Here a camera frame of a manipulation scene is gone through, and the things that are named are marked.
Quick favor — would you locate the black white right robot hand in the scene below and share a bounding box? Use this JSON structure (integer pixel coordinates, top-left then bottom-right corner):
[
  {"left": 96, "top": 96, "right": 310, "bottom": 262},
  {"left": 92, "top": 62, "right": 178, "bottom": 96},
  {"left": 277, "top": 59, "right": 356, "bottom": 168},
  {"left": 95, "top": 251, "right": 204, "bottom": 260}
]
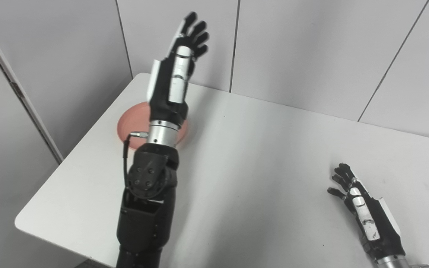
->
[{"left": 327, "top": 163, "right": 402, "bottom": 261}]

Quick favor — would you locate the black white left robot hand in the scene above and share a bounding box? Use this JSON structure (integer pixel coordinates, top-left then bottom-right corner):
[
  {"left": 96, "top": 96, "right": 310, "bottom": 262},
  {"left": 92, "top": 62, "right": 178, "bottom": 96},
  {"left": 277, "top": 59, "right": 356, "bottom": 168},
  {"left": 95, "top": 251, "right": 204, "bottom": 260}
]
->
[{"left": 146, "top": 11, "right": 210, "bottom": 126}]

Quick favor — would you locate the pink round plate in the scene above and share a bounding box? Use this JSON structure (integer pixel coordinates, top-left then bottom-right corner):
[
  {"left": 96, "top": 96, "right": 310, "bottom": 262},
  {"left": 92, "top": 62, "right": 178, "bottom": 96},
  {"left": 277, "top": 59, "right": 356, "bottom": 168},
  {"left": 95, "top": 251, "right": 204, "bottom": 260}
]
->
[{"left": 117, "top": 103, "right": 189, "bottom": 150}]

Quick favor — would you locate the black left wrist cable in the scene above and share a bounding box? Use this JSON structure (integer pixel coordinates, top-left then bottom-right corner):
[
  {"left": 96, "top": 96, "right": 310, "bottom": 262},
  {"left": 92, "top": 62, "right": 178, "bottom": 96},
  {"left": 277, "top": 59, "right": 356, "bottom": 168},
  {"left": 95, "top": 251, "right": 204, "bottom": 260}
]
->
[{"left": 123, "top": 130, "right": 150, "bottom": 187}]

